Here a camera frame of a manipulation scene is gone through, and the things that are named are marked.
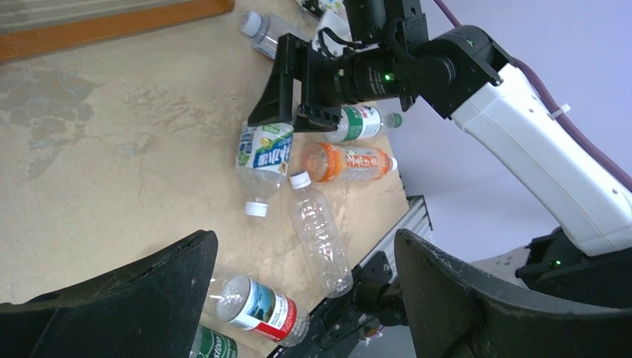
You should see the white blue label bottle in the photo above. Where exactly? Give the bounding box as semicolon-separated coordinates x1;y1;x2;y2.
295;0;347;20

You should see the orange wooden shelf rack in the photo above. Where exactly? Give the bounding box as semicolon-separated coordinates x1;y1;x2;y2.
1;1;235;62

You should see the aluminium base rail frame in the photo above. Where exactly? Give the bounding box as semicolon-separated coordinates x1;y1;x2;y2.
266;195;534;358

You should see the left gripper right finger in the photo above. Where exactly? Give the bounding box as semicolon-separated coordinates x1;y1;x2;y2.
394;229;631;357

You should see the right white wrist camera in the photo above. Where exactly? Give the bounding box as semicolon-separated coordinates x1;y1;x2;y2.
311;10;353;57

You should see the clear bottle white cap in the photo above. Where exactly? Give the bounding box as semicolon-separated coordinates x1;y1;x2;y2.
240;10;312;60

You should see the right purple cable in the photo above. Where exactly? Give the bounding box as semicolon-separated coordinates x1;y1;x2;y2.
433;0;632;192

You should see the green white label bottle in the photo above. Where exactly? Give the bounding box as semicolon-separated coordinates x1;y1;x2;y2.
324;105;403;143

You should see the blue green label large bottle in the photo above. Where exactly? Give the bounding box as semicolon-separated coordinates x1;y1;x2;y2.
235;122;294;217

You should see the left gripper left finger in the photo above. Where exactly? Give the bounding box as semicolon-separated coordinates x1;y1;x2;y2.
1;230;218;357

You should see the dark green label bottle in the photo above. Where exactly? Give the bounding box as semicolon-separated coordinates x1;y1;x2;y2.
189;324;263;358

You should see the clear unlabelled bottle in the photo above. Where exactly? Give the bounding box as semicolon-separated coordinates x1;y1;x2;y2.
288;171;353;298

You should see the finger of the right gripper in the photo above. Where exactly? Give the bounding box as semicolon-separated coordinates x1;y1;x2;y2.
247;34;309;127
292;104;341;133

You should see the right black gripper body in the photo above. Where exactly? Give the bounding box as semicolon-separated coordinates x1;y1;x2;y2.
301;48;410;112

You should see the orange drink bottle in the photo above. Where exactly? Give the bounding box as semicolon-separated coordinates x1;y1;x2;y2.
300;142;398;183

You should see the red landscape label bottle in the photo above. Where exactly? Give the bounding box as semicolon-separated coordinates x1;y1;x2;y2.
203;274;310;347

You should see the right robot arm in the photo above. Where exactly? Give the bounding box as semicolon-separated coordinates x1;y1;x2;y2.
247;1;631;308

